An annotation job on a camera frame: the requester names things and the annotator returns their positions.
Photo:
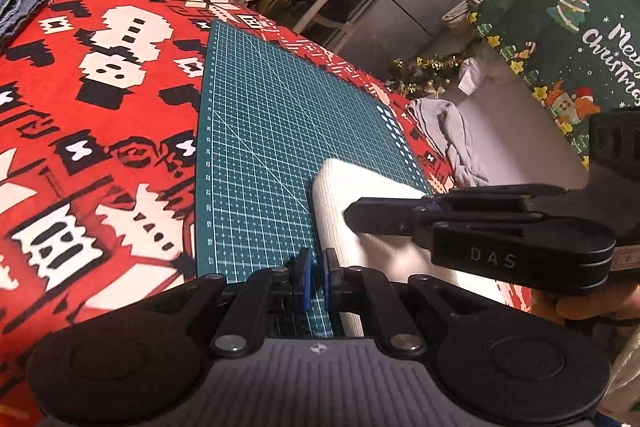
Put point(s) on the person's right hand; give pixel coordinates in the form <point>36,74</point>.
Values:
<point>595,306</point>

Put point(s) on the red patterned blanket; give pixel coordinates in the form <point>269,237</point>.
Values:
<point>75,117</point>

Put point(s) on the grey garment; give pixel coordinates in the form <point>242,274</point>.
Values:
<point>450,132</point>

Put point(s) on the cream knit sweater vest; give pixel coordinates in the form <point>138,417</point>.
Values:
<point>350,187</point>

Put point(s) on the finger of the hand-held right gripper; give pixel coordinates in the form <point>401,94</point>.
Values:
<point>500,196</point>
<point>385,214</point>

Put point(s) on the green cutting mat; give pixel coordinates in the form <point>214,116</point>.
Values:
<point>260,132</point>

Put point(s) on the green christmas wall hanging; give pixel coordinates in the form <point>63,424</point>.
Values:
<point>550,57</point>

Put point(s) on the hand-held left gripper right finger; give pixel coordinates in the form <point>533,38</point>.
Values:
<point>330,279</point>

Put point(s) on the white hanging cloth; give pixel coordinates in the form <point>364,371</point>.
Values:
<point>472,76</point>

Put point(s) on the small christmas tree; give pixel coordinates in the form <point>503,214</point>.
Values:
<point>430,64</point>

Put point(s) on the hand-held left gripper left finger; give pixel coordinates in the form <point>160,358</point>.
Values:
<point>303,277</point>

